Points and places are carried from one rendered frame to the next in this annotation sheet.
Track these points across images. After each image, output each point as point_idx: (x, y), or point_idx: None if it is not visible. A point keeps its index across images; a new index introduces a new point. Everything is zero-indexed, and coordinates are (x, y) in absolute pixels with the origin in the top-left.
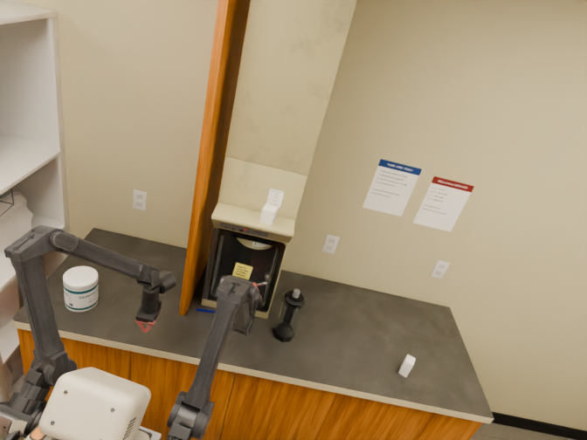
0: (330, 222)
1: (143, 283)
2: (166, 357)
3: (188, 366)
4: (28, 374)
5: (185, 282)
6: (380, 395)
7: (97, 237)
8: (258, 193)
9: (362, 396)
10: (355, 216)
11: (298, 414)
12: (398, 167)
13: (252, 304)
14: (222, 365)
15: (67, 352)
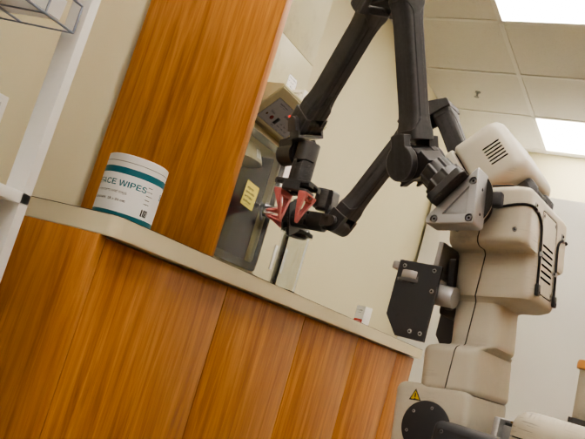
0: None
1: (308, 135)
2: (270, 296)
3: (268, 323)
4: (426, 154)
5: (228, 197)
6: (385, 334)
7: None
8: (281, 77)
9: (377, 338)
10: None
11: (326, 401)
12: None
13: (339, 195)
14: (309, 303)
15: (145, 318)
